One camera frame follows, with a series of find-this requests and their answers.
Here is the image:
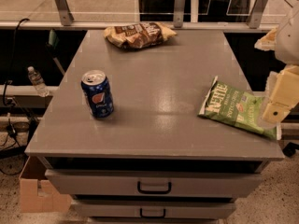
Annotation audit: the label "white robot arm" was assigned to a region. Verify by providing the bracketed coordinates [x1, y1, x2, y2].
[254, 5, 299, 129]

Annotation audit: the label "lower grey drawer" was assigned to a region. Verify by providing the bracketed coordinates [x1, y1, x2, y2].
[72, 200, 235, 219]

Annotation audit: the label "metal bracket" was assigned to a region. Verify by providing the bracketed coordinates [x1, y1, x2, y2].
[247, 0, 268, 29]
[173, 0, 185, 28]
[54, 0, 74, 26]

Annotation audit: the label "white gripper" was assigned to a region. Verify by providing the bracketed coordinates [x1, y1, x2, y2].
[261, 64, 299, 124]

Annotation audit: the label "green handled tool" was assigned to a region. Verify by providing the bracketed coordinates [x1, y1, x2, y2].
[46, 29, 65, 75]

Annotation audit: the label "middle metal bracket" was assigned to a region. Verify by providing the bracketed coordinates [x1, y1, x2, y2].
[173, 0, 185, 28]

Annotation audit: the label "blue pepsi can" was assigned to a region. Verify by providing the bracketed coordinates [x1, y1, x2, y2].
[81, 70, 114, 119]

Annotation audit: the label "black cable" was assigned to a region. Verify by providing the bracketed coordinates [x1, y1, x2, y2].
[1, 17, 31, 107]

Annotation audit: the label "clear plastic water bottle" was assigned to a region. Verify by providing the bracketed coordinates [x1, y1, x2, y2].
[27, 66, 50, 97]

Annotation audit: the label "grey drawer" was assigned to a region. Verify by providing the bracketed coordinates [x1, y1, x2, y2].
[46, 169, 263, 198]
[72, 200, 235, 219]

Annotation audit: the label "right metal bracket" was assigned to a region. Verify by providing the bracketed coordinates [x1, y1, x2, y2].
[247, 0, 268, 29]

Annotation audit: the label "brown snack bag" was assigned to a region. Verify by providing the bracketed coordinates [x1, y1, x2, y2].
[104, 22, 177, 49]

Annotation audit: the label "cardboard box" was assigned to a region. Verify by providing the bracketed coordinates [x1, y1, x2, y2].
[19, 157, 72, 213]

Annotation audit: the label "upper grey drawer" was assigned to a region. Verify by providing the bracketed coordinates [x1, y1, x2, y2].
[46, 169, 263, 198]

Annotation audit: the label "left metal bracket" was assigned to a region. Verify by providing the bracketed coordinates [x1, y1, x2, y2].
[54, 0, 74, 26]

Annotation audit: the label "green kettle chips bag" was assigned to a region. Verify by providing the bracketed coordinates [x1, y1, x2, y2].
[198, 77, 281, 140]

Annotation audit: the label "grey drawer cabinet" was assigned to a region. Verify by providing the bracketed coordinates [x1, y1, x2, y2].
[26, 30, 283, 224]

